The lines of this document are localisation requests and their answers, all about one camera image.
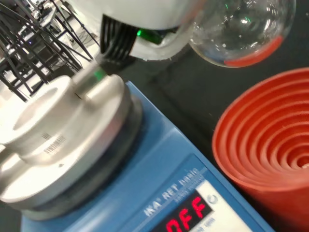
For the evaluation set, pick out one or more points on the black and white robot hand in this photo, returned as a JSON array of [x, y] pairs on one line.
[[135, 14]]

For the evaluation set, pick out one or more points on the blue-based heater with steel block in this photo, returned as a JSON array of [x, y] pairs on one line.
[[116, 154]]

